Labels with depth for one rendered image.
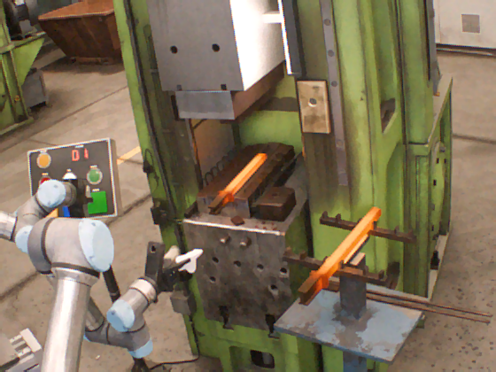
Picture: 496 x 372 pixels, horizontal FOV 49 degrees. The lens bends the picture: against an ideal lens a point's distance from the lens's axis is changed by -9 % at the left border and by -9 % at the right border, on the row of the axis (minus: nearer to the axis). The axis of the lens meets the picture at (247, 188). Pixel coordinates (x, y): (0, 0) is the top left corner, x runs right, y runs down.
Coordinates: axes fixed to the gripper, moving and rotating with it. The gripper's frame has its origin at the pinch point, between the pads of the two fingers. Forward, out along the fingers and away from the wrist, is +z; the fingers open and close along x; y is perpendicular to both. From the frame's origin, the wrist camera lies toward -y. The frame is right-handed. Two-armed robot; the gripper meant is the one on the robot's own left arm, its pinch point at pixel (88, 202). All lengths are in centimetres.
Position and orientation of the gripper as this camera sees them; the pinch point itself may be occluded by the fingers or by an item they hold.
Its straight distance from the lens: 203.4
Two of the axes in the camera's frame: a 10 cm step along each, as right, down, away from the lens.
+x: -9.9, 1.2, 0.6
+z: 0.7, 0.4, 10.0
